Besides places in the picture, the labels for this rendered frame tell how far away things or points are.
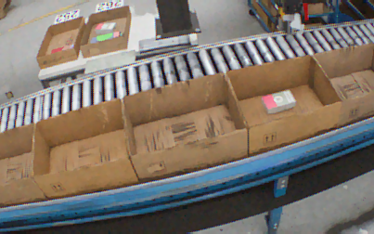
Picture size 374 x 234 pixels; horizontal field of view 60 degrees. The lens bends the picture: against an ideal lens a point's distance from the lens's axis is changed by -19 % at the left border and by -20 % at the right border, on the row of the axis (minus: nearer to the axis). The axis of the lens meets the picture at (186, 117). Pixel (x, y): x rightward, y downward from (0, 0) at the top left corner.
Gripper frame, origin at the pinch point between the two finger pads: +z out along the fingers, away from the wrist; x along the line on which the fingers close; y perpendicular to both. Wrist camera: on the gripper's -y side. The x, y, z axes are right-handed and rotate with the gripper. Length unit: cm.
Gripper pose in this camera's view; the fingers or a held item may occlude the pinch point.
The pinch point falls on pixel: (299, 28)
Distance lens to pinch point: 145.5
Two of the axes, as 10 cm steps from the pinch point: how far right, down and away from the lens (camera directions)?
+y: -9.7, 2.4, -0.6
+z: 1.6, 7.6, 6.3
